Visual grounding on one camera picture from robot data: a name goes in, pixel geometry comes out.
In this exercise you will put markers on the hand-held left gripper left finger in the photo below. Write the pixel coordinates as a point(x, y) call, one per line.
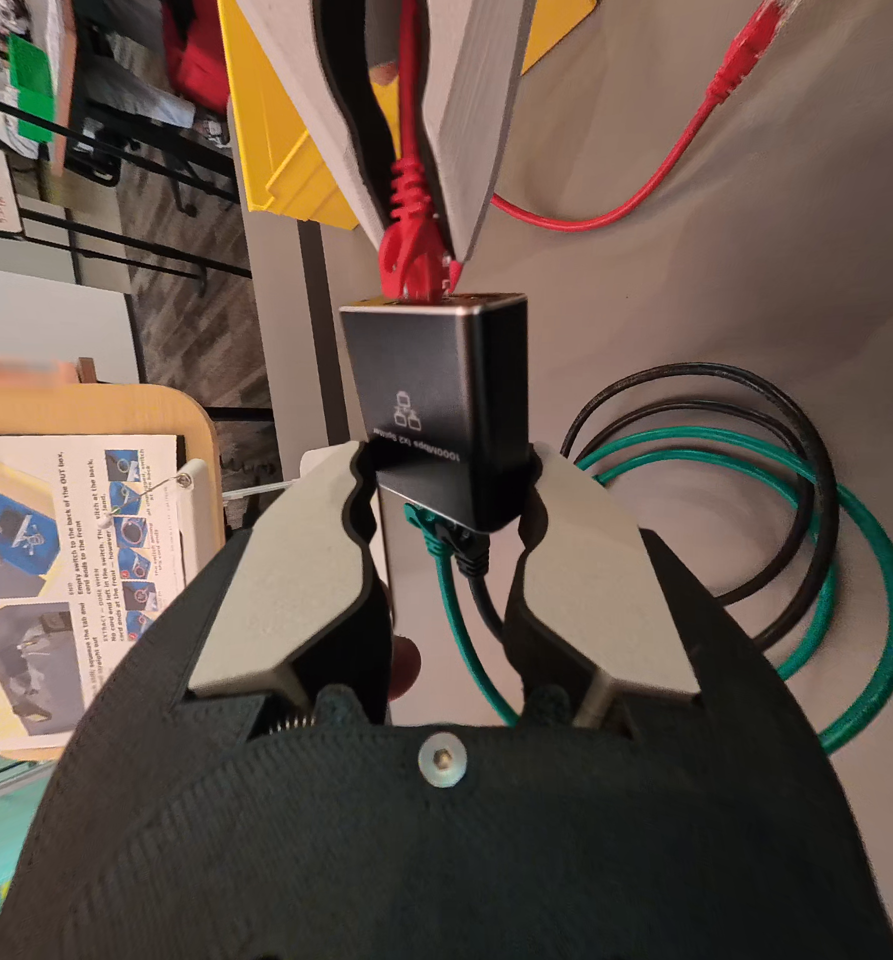
point(289, 592)

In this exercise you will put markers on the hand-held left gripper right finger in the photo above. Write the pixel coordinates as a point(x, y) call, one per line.
point(604, 592)

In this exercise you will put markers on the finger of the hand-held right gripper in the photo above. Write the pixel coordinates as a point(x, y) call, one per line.
point(304, 60)
point(476, 90)

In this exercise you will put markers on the yellow plastic bin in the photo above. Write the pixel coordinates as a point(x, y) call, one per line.
point(266, 112)

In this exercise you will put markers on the black ethernet splitter box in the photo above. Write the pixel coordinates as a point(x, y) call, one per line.
point(431, 375)

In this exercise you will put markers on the red container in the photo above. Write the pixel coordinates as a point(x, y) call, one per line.
point(199, 67)

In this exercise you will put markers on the printed instruction board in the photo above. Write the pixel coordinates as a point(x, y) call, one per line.
point(41, 525)

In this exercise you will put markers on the green plastic bin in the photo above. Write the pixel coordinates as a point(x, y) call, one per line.
point(30, 90)

